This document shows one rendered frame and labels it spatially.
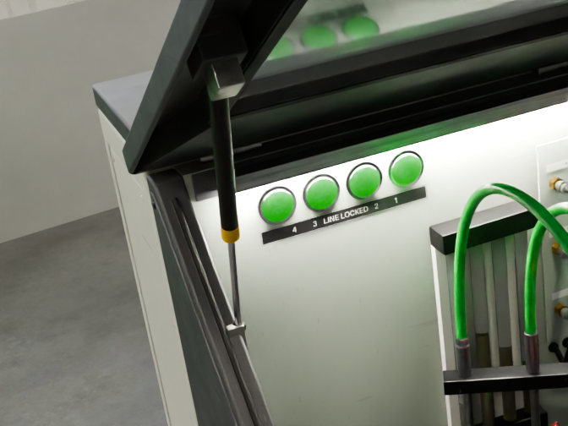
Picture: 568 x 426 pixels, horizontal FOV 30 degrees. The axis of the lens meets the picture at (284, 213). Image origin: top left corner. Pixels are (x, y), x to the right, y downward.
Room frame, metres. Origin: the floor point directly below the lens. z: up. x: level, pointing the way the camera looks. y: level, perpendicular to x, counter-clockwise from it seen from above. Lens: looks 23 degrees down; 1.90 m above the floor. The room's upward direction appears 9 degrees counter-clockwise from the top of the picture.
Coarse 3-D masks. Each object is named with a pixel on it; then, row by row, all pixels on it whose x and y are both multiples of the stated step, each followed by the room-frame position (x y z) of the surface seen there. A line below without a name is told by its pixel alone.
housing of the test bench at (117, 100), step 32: (96, 96) 1.46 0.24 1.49; (128, 96) 1.39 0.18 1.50; (128, 128) 1.26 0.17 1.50; (192, 160) 1.24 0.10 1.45; (128, 192) 1.36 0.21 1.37; (128, 224) 1.43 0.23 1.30; (160, 256) 1.23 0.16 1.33; (160, 288) 1.28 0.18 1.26; (160, 320) 1.34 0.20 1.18; (160, 352) 1.40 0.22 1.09; (160, 384) 1.46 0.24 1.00; (192, 416) 1.23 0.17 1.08
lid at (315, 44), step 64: (192, 0) 0.76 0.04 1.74; (256, 0) 0.85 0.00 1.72; (320, 0) 0.85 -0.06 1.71; (384, 0) 0.90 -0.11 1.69; (448, 0) 0.97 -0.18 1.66; (512, 0) 1.04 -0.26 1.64; (192, 64) 0.88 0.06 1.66; (256, 64) 0.90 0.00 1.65; (320, 64) 1.04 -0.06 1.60; (384, 64) 1.13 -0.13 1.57; (448, 64) 1.15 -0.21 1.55; (512, 64) 1.28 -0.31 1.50; (192, 128) 1.11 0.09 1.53; (256, 128) 1.16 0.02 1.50
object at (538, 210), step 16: (480, 192) 1.11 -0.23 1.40; (496, 192) 1.08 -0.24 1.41; (512, 192) 1.05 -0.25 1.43; (464, 208) 1.16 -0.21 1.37; (528, 208) 1.01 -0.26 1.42; (544, 208) 1.00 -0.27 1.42; (464, 224) 1.16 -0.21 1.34; (544, 224) 0.98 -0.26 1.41; (560, 224) 0.98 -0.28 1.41; (464, 240) 1.18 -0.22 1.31; (560, 240) 0.96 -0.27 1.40; (464, 256) 1.19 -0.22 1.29; (464, 272) 1.19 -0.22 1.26; (464, 288) 1.20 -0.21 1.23; (464, 304) 1.20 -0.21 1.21; (464, 320) 1.20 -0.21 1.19; (464, 336) 1.20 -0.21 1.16
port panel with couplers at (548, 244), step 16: (544, 144) 1.34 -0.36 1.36; (560, 144) 1.34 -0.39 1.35; (544, 160) 1.33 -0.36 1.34; (560, 160) 1.34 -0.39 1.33; (544, 176) 1.33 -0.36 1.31; (560, 176) 1.34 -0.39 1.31; (544, 192) 1.33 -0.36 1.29; (560, 192) 1.31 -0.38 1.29; (544, 240) 1.33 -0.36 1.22; (544, 256) 1.33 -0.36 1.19; (560, 256) 1.32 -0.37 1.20; (544, 272) 1.33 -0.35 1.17; (560, 272) 1.34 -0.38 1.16; (544, 288) 1.33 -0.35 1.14; (560, 288) 1.34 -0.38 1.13; (544, 304) 1.33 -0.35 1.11; (560, 304) 1.33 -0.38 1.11; (544, 320) 1.33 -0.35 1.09; (560, 320) 1.34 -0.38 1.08; (560, 336) 1.34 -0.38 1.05
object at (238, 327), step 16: (208, 96) 0.90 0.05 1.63; (224, 112) 0.90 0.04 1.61; (224, 128) 0.91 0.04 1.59; (224, 144) 0.92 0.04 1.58; (224, 160) 0.93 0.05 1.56; (224, 176) 0.94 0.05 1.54; (224, 192) 0.95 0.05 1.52; (224, 208) 0.96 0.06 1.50; (224, 224) 0.97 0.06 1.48; (224, 240) 0.98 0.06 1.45; (240, 304) 1.03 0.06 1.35; (240, 320) 1.04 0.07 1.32
